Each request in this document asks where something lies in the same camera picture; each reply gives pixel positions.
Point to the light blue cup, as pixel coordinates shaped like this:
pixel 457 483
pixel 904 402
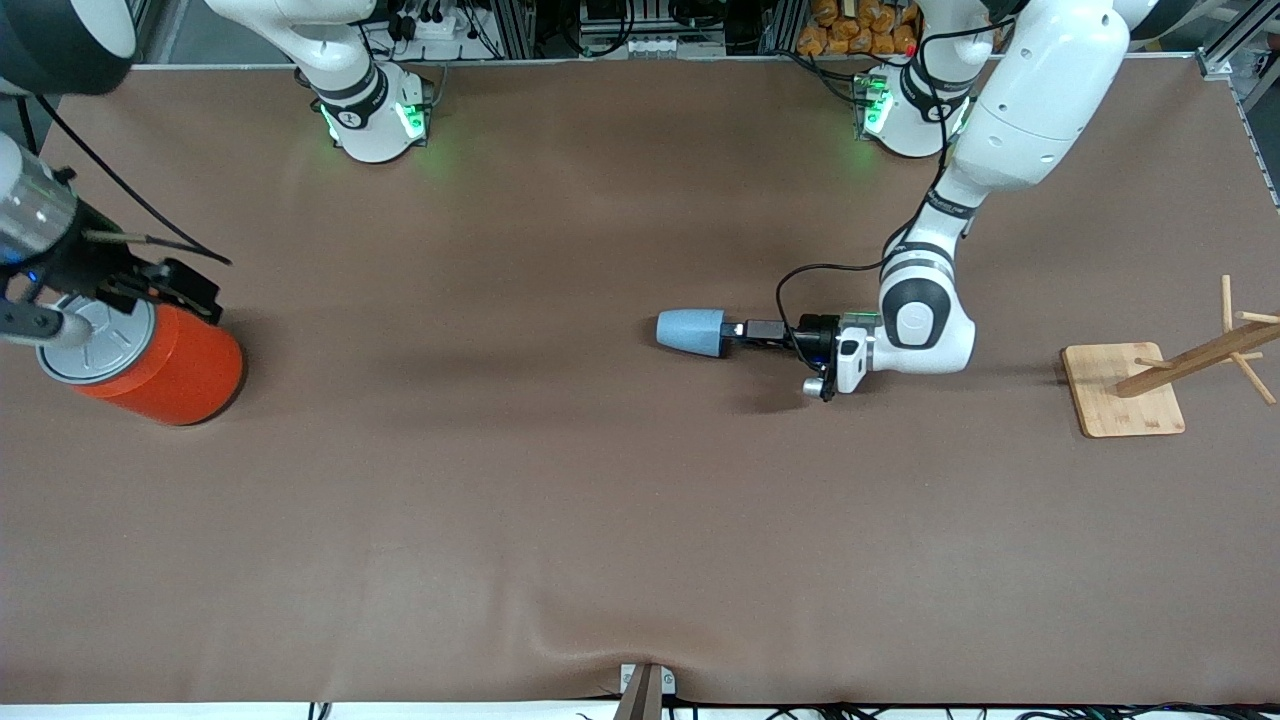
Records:
pixel 690 333

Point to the grey metal clamp bracket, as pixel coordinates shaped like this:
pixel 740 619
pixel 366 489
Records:
pixel 640 700

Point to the orange snack bag pile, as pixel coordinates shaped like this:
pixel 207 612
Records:
pixel 850 35

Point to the white power strip with plugs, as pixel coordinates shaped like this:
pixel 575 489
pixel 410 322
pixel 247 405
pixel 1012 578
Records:
pixel 440 28

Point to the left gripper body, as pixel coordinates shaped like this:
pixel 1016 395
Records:
pixel 814 334

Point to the brown table mat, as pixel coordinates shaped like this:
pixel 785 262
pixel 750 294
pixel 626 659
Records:
pixel 640 500

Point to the orange can with grey lid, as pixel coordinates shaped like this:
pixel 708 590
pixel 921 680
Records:
pixel 180 370

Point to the white multi-socket bar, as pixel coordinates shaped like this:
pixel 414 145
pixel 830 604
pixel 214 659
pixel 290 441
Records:
pixel 660 45

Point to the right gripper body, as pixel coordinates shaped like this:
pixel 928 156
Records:
pixel 82 268

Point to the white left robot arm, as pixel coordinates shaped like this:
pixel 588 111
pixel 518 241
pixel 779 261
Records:
pixel 1040 90

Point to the wooden mug tree rack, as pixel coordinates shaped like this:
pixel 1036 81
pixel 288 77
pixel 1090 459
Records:
pixel 1120 400

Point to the aluminium frame profile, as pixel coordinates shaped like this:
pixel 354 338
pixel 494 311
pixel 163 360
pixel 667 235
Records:
pixel 1215 62

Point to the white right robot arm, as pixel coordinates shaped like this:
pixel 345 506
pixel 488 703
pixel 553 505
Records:
pixel 370 130

